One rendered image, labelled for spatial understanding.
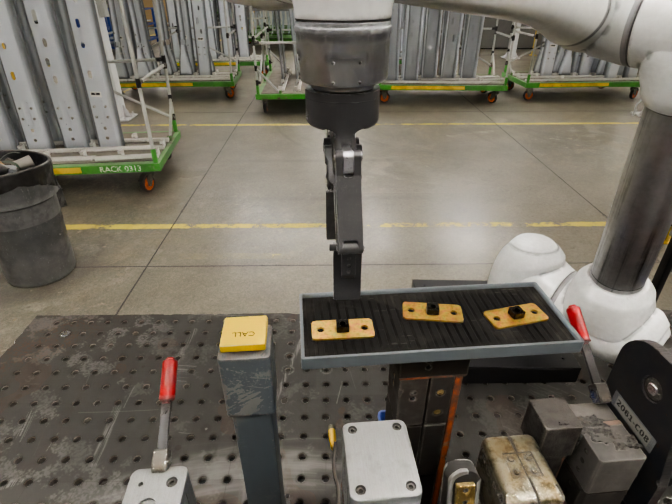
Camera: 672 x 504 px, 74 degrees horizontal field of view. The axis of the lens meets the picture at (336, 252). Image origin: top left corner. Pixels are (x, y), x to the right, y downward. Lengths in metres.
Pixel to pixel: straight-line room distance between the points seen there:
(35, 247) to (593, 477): 2.88
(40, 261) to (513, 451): 2.85
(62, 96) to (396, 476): 4.34
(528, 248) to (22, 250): 2.67
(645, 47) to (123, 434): 1.21
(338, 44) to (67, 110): 4.26
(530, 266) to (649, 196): 0.32
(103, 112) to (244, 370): 4.01
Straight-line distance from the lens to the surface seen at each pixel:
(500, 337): 0.65
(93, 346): 1.46
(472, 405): 1.18
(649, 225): 0.97
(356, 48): 0.43
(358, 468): 0.55
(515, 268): 1.15
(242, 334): 0.63
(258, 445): 0.76
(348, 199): 0.43
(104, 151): 4.57
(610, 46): 0.86
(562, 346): 0.67
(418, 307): 0.66
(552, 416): 0.66
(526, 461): 0.63
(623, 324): 1.09
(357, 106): 0.45
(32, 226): 3.03
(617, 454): 0.68
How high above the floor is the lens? 1.57
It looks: 31 degrees down
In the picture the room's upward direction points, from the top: straight up
